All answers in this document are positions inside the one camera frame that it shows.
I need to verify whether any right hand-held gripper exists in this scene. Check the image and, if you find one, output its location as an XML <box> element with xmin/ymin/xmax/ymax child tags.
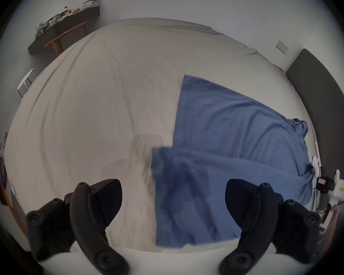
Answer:
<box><xmin>315</xmin><ymin>169</ymin><xmax>344</xmax><ymax>215</ymax></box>

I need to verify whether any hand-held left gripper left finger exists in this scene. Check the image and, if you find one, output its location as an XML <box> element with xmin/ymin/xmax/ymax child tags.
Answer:
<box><xmin>26</xmin><ymin>179</ymin><xmax>130</xmax><ymax>275</ymax></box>

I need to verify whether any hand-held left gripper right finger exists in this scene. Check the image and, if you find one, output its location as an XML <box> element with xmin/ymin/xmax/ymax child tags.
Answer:
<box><xmin>219</xmin><ymin>179</ymin><xmax>322</xmax><ymax>275</ymax></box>

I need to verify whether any person's right hand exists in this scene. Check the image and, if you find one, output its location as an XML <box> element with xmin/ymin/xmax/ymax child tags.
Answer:
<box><xmin>324</xmin><ymin>204</ymin><xmax>340</xmax><ymax>234</ymax></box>

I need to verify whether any blue shirt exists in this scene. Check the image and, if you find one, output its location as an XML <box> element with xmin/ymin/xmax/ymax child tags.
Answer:
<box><xmin>151</xmin><ymin>74</ymin><xmax>316</xmax><ymax>247</ymax></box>

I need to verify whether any dark padded headboard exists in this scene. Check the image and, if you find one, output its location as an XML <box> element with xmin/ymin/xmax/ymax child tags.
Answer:
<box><xmin>286</xmin><ymin>49</ymin><xmax>344</xmax><ymax>183</ymax></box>

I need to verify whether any bed with beige sheet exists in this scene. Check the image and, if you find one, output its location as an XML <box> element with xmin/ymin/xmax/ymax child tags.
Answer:
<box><xmin>4</xmin><ymin>18</ymin><xmax>319</xmax><ymax>253</ymax></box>

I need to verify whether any white chair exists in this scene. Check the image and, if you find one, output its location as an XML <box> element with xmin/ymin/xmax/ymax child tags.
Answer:
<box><xmin>17</xmin><ymin>68</ymin><xmax>36</xmax><ymax>98</ymax></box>

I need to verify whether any wooden table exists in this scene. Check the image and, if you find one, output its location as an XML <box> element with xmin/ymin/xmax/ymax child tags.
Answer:
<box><xmin>44</xmin><ymin>22</ymin><xmax>89</xmax><ymax>54</ymax></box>

